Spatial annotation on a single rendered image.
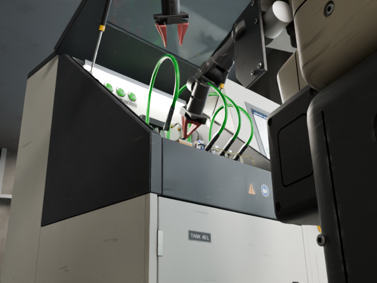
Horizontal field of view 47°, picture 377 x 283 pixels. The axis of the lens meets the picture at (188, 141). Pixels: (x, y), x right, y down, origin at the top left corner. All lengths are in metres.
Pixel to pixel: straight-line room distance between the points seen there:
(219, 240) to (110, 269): 0.30
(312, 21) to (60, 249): 1.16
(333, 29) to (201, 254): 0.88
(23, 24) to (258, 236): 4.11
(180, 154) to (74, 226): 0.40
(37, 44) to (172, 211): 4.38
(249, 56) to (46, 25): 4.31
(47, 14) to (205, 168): 3.80
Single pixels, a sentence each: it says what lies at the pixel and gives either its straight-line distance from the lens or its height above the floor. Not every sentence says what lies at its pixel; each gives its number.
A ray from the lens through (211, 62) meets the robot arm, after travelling 1.49.
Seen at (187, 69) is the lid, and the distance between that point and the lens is 2.01.
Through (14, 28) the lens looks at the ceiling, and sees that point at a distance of 5.17.
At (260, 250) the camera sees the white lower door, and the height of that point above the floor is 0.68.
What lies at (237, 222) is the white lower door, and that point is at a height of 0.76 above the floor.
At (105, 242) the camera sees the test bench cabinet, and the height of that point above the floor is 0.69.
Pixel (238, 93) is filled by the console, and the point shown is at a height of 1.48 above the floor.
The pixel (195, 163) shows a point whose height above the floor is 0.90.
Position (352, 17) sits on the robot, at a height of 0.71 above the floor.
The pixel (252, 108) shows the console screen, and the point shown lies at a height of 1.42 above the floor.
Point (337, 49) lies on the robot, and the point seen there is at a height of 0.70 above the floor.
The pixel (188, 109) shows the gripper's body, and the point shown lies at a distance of 1.52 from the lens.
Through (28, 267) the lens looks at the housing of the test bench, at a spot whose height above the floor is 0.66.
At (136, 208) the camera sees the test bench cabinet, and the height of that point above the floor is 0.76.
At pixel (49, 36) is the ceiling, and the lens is 5.18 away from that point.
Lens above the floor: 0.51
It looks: 22 degrees up
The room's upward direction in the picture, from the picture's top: 1 degrees counter-clockwise
